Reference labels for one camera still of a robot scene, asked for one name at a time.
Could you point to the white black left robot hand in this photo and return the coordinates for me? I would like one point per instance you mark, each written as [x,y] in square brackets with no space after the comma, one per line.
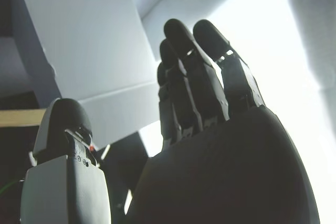
[223,169]

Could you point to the brown cardboard box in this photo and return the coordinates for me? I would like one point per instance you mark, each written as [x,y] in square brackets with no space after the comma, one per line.
[92,37]

